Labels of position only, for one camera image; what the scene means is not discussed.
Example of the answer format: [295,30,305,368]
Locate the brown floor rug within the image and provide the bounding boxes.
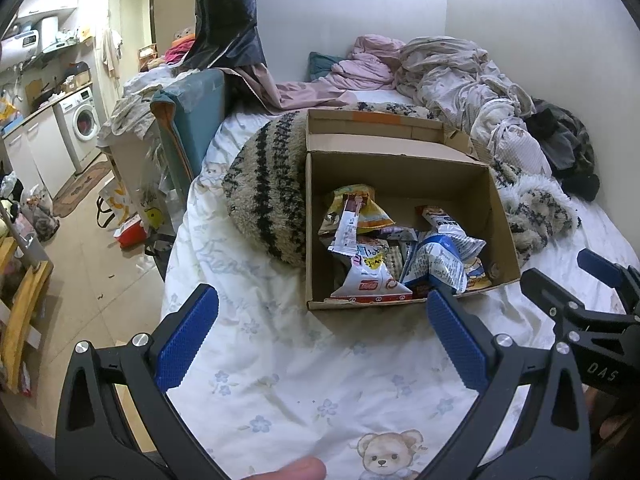
[52,160,113,218]

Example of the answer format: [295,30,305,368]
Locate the yellow and white shopping bag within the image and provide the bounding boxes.
[96,180,133,228]

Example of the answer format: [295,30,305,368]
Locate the white floral printed duvet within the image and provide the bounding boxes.
[161,110,640,480]

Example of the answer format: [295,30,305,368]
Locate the fluffy spotted white blanket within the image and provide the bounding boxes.
[492,162,581,266]

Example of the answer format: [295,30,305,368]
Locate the white water heater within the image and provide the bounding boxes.
[0,15,60,56]

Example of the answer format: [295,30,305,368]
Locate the red box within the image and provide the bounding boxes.
[114,212,150,248]

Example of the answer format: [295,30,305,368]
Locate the yellow snack packet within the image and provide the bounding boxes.
[327,185,396,233]

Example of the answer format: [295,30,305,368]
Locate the white kitchen cabinet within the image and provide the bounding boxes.
[2,105,76,196]

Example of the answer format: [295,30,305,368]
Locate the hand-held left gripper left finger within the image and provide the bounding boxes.
[54,283,236,480]

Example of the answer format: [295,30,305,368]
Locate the grey plastic bag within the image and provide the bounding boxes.
[22,185,61,243]

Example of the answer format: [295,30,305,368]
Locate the blue and white snack packet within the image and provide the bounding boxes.
[402,232,487,295]

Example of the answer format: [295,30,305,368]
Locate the slim red white stick packet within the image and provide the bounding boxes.
[329,199,368,257]

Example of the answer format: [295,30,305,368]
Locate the dark camouflage jacket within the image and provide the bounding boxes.
[522,99,601,201]

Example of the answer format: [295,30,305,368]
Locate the dark teal pillow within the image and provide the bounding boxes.
[307,51,346,81]

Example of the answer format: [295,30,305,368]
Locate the yellow wooden rack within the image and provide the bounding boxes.
[0,237,55,393]

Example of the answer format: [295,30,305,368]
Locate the pile of pale clothes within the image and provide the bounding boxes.
[97,67,196,136]

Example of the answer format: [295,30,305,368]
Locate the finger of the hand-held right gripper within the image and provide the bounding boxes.
[577,248,640,311]
[520,268,631,331]

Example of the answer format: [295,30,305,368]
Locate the hanging white towel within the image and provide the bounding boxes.
[100,27,123,78]

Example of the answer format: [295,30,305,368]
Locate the white washing machine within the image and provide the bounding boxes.
[52,87,103,173]

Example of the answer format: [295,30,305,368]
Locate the black plastic bag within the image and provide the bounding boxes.
[177,0,266,71]

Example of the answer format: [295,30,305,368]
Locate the white wall cabinet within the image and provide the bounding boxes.
[17,0,78,18]

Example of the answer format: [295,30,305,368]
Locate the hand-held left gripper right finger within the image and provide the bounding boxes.
[415,286,593,480]

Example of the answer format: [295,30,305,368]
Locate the red and white snack packet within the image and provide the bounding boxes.
[330,237,413,305]

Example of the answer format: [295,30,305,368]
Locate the person's right hand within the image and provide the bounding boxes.
[585,387,640,441]

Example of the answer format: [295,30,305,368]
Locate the brown cardboard box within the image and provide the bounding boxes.
[304,108,522,312]

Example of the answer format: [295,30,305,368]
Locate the pink clothes pile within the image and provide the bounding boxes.
[165,27,198,66]

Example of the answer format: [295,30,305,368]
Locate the person's left hand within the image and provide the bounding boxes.
[250,457,328,480]

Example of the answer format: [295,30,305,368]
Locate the pink crumpled blanket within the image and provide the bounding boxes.
[235,35,408,116]

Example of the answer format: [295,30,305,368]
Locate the striped knitted cushion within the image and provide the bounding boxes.
[222,101,436,267]

